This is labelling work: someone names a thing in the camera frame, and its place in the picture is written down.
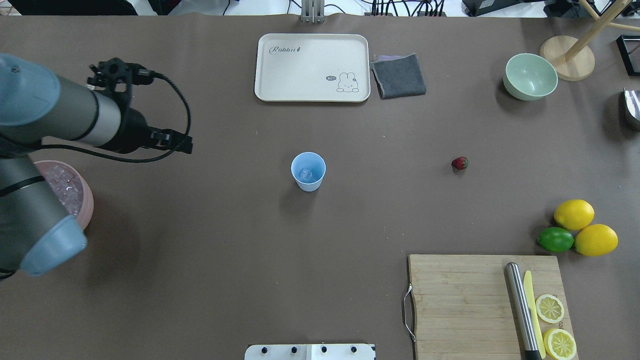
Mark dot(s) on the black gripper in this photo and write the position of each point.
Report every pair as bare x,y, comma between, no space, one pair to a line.
134,131

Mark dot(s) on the ice cube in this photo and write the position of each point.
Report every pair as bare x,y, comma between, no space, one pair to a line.
306,175

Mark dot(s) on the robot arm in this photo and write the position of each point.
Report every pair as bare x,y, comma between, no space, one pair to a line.
41,110

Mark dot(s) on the pile of ice cubes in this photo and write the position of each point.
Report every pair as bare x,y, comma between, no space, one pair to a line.
65,184

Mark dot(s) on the light blue plastic cup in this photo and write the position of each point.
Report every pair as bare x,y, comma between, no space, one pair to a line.
309,160

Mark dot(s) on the pink bowl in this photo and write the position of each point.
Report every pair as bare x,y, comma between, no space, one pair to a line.
84,216

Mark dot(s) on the cream rabbit tray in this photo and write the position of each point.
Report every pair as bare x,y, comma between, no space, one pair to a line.
312,67

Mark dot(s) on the grey folded cloth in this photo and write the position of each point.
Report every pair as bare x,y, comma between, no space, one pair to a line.
398,76

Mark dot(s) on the red strawberry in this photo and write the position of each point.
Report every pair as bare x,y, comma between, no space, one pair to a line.
460,163

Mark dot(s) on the wooden cutting board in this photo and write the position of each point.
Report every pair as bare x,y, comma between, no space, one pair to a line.
463,308

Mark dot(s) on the mint green bowl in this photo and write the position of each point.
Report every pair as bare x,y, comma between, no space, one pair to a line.
529,77

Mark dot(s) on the steel muddler black tip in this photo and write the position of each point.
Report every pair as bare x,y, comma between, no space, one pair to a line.
522,312

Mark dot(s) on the yellow plastic knife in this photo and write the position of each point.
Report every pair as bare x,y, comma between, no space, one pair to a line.
527,281

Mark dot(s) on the green lime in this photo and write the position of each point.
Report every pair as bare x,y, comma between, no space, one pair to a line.
556,239

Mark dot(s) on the wooden stand with round base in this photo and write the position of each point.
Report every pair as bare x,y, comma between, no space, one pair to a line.
571,58

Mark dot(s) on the lower yellow lemon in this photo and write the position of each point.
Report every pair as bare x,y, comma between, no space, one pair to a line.
574,214

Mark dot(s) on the yellow lemon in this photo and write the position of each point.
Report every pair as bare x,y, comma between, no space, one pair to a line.
574,214
596,240

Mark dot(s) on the upper yellow lemon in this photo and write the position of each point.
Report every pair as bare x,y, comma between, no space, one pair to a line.
596,240

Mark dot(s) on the upper lemon slice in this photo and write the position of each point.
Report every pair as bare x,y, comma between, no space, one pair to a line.
559,344

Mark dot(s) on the black flat box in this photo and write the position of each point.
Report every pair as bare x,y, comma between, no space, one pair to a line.
628,47

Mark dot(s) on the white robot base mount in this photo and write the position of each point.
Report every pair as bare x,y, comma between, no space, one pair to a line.
312,351

